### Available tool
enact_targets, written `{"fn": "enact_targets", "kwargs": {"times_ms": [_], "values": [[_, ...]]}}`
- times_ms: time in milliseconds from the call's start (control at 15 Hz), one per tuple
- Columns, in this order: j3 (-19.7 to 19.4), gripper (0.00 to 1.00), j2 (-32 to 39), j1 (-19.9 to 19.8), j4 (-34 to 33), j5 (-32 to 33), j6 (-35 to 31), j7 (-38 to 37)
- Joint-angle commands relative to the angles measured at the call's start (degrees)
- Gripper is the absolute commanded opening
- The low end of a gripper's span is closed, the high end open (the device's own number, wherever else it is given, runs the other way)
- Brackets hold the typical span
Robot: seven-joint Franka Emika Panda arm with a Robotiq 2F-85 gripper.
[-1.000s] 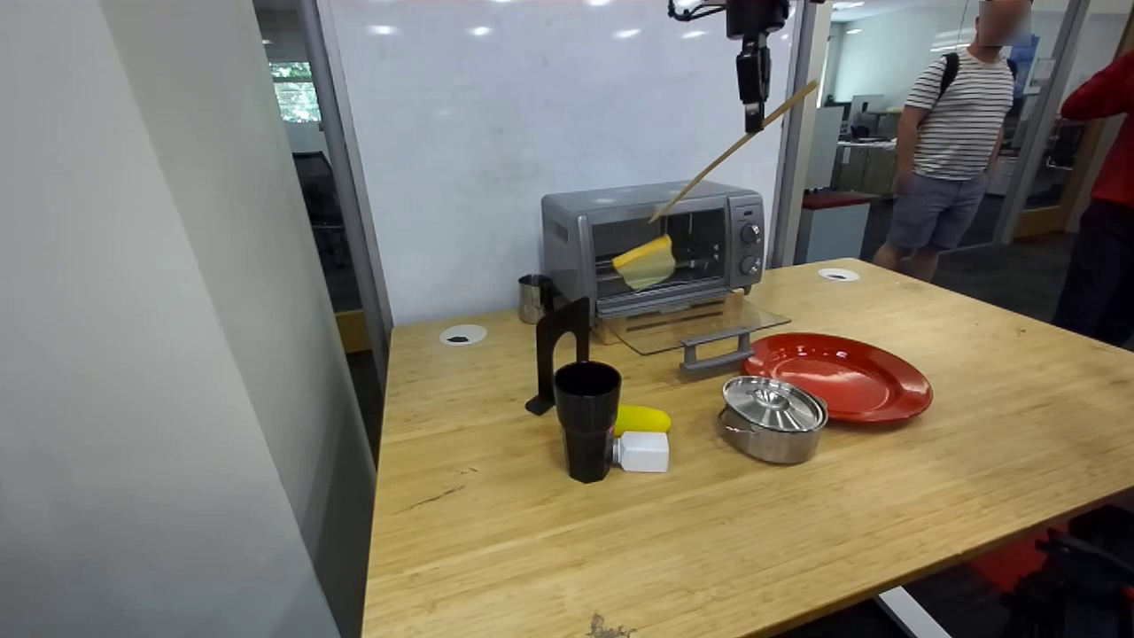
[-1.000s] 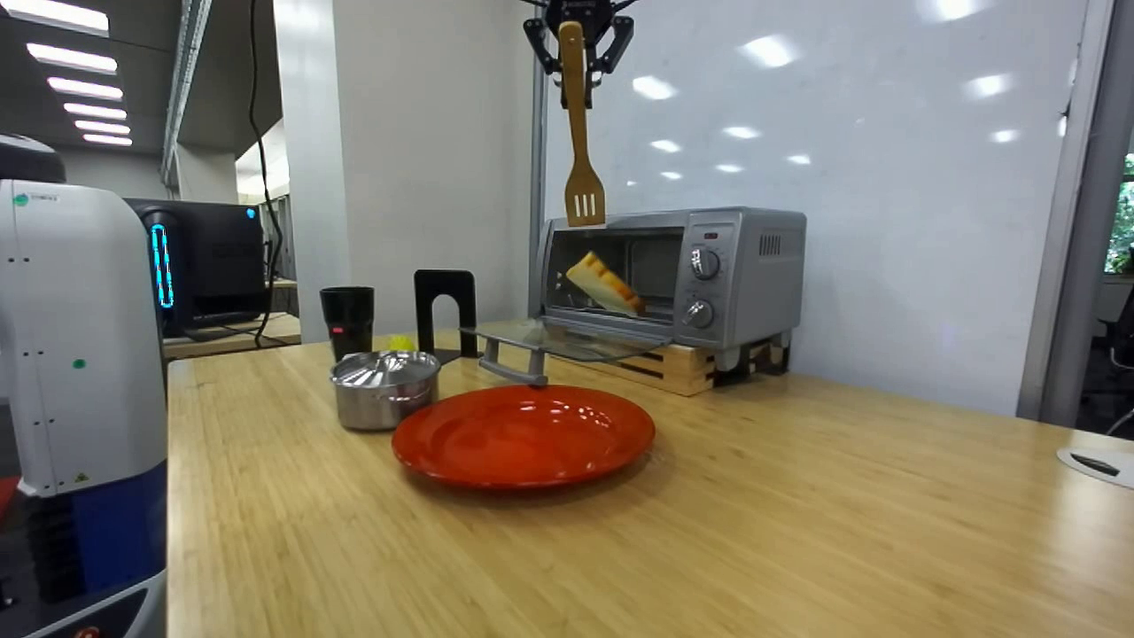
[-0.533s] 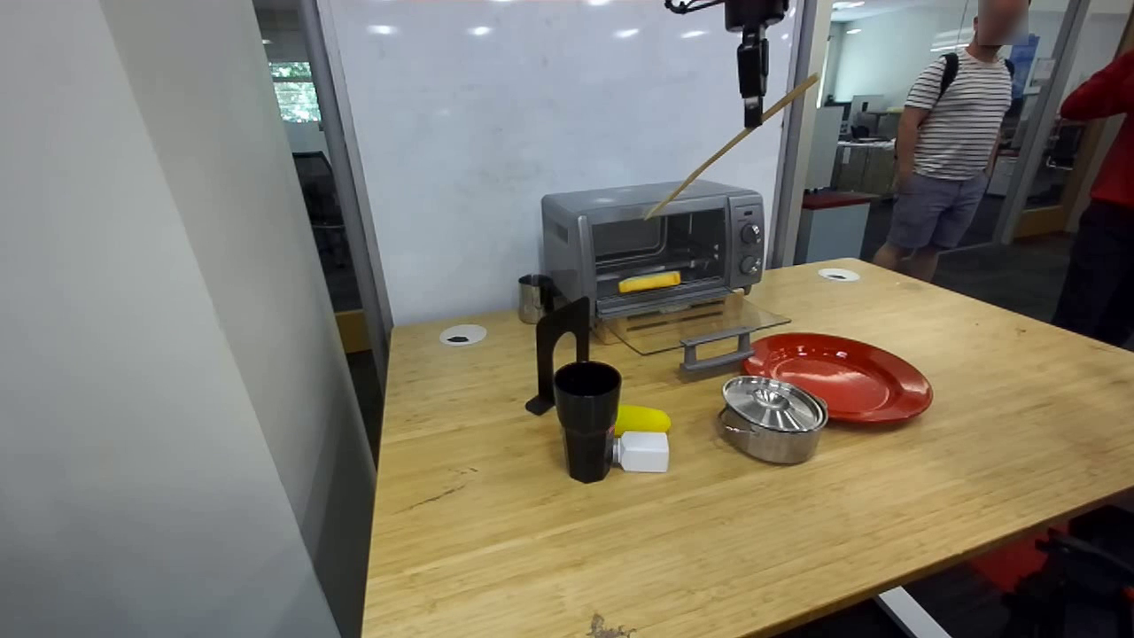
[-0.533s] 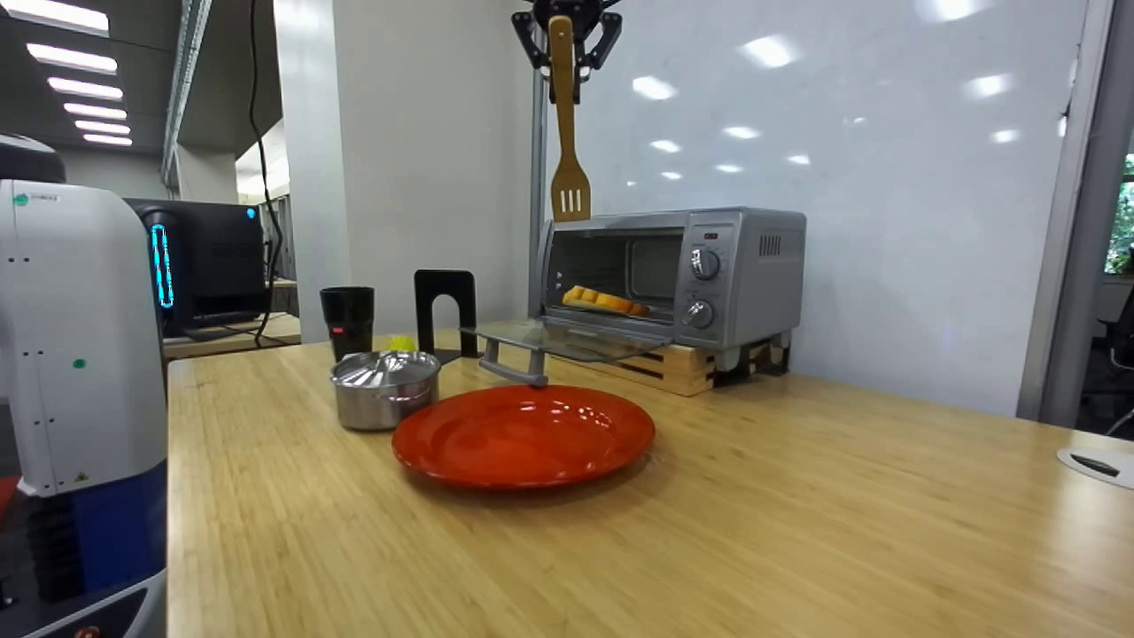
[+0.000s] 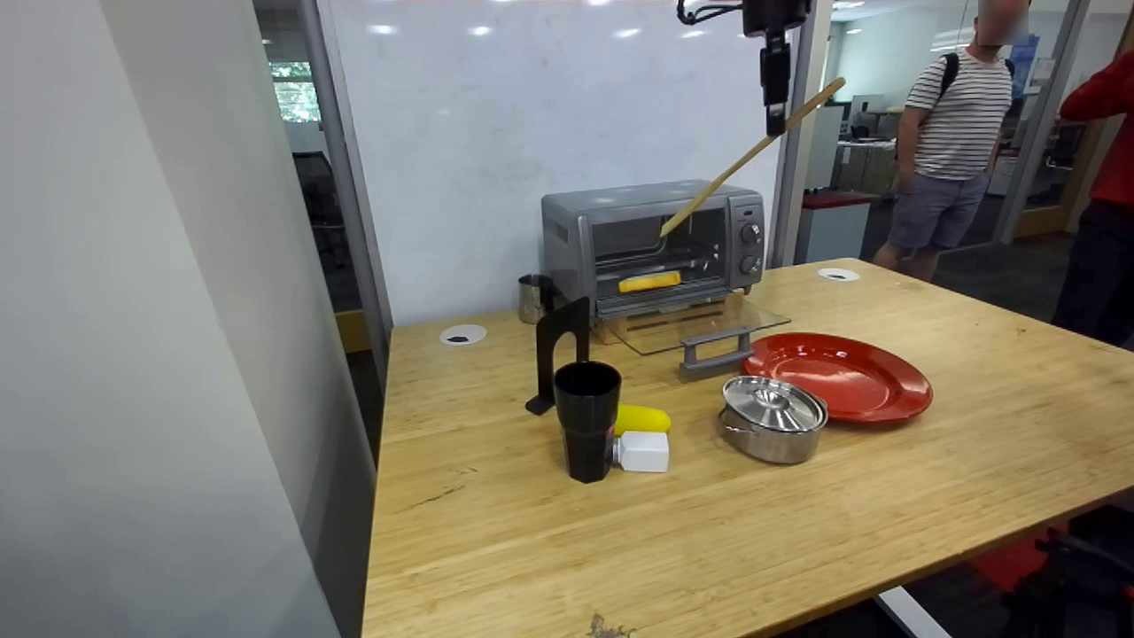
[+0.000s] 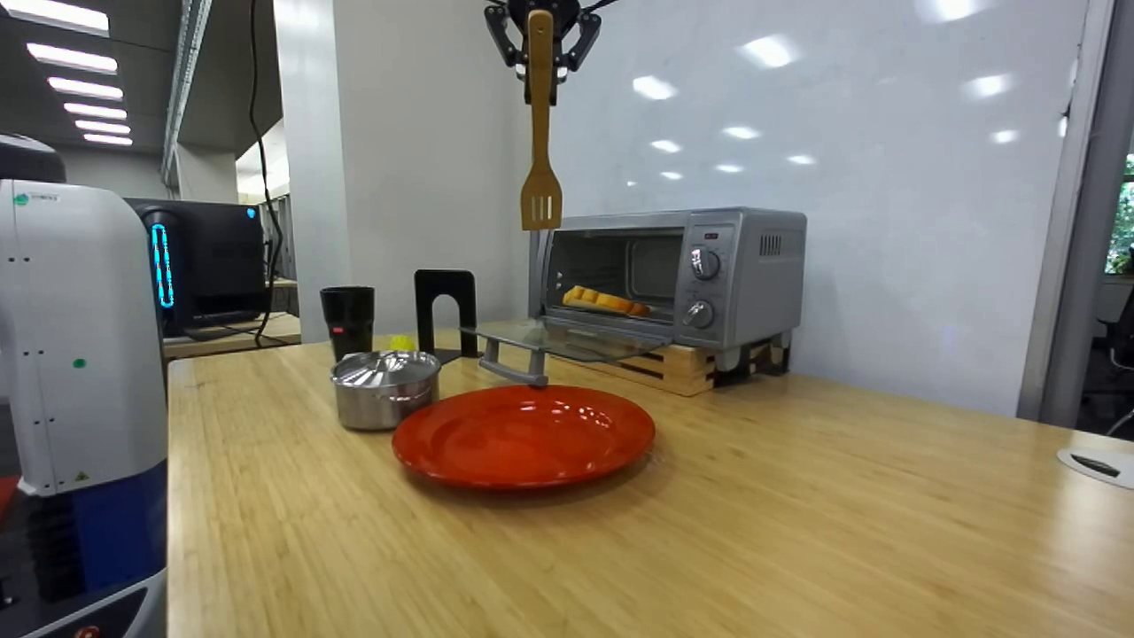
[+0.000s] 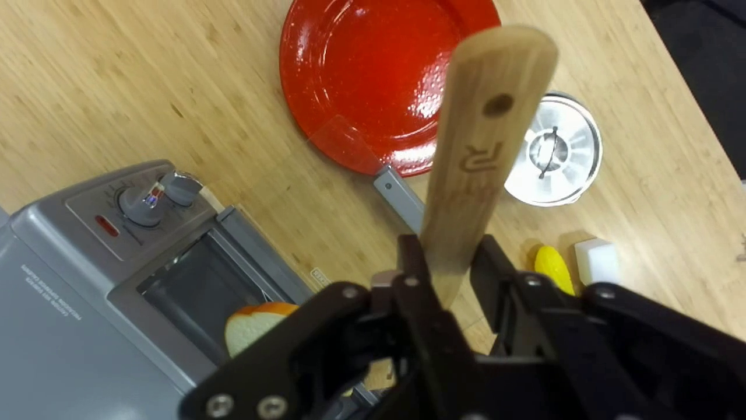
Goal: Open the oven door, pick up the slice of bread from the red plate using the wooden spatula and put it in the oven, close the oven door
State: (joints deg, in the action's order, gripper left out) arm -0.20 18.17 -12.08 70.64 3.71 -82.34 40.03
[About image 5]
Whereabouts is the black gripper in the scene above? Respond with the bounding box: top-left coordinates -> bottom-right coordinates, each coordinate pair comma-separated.
742,0 -> 818,137

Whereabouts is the wooden spatula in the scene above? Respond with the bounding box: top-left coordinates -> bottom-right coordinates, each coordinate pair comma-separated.
655,73 -> 851,240

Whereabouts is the slice of bread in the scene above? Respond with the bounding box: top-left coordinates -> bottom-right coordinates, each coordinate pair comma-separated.
614,270 -> 688,297

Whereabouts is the glass oven door with handle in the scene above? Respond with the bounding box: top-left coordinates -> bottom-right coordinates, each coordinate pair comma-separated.
605,297 -> 795,381

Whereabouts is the silver toaster oven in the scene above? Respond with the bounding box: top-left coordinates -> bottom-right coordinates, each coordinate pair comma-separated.
539,178 -> 768,317

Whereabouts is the red round plate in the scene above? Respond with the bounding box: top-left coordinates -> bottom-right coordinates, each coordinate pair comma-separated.
742,330 -> 935,432

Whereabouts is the white cabinet with red top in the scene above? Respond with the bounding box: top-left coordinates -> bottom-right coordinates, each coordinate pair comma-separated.
798,189 -> 884,267

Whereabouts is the man in striped shirt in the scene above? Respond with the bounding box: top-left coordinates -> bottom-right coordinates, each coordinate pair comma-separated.
875,0 -> 1036,282

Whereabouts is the steel pot lid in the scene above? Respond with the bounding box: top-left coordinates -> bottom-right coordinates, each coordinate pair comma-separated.
720,369 -> 834,437

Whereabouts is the small metal cup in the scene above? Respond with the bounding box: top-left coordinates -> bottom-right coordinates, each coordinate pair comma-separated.
514,274 -> 552,327

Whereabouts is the black metal stand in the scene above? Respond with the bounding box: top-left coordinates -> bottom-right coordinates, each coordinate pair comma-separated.
526,274 -> 597,418

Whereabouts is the yellow small block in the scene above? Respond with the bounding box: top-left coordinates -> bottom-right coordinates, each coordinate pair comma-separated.
614,399 -> 674,437

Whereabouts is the black plastic cup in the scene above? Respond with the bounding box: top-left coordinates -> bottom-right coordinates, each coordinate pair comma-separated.
552,356 -> 623,484

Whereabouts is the white small block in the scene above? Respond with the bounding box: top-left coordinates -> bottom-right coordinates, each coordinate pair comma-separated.
609,427 -> 674,479

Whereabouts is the red chair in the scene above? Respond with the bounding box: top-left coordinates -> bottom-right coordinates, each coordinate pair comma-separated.
960,516 -> 1074,599

